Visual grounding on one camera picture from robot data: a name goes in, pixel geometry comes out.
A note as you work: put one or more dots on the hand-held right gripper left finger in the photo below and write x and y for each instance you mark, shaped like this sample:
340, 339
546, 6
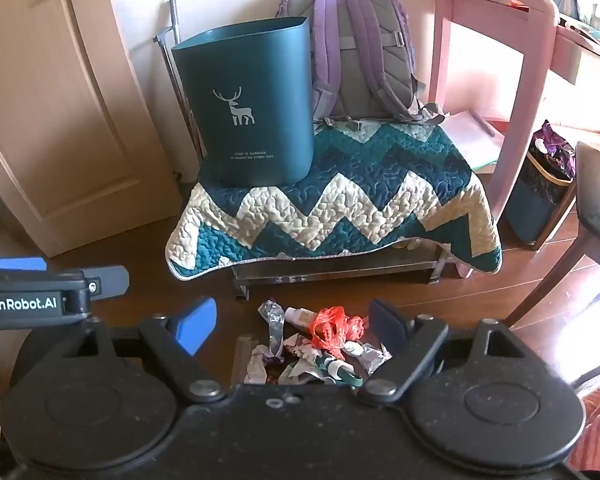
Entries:
198, 324

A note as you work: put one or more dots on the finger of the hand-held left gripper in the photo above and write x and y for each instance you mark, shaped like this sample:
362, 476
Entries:
20, 263
114, 280

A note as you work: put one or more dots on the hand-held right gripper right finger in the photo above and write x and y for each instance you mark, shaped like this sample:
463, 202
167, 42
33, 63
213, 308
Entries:
386, 321

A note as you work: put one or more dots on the yellow label drink bottle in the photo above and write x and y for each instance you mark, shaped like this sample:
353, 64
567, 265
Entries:
302, 317

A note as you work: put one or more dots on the teal deer print trash bin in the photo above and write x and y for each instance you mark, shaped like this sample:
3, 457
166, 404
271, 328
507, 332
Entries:
240, 70

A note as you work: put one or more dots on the silver crumpled candy wrapper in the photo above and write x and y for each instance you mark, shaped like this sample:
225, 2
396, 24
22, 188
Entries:
370, 357

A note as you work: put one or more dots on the clear ribbed plastic wrapper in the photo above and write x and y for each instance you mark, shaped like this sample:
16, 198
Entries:
245, 360

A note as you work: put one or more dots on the green white crumpled wrapper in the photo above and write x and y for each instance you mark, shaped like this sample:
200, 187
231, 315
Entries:
342, 372

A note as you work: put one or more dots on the crumpled silver foil strip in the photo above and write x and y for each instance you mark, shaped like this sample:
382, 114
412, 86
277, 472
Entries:
274, 322

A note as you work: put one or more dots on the white purple crumpled wrapper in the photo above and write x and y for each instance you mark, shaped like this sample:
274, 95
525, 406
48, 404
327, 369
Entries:
262, 365

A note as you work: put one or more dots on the low metal table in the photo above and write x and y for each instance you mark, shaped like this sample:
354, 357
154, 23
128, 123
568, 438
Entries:
330, 267

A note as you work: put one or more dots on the white printed crumpled paper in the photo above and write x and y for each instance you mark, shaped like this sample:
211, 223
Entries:
302, 360

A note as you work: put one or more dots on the teal cream zigzag quilt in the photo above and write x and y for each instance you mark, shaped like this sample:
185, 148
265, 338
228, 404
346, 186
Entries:
330, 200

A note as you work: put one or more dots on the beige wooden door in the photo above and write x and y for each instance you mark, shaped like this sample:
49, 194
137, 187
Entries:
55, 110

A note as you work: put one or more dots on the small bin with black liner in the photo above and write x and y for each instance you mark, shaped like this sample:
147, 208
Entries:
530, 200

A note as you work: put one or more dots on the white paper stack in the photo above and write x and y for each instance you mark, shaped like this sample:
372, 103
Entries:
470, 145

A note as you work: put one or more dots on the grey marker pen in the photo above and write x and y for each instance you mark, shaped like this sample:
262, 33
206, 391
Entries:
482, 122

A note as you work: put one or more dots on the purple foil wrapper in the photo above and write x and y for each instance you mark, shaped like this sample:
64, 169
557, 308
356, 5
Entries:
555, 150

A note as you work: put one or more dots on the black walking cane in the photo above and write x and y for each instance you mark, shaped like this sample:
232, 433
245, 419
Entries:
163, 36

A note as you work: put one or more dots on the purple grey backpack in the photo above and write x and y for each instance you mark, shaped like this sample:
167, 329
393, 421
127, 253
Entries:
365, 60

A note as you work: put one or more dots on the pink wooden desk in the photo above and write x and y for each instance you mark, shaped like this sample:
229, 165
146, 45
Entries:
535, 20

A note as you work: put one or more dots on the colourful picture book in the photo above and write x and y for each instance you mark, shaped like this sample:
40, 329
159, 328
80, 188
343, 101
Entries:
595, 37

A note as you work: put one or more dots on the grey small bag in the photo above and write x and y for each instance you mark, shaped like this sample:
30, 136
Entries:
564, 0

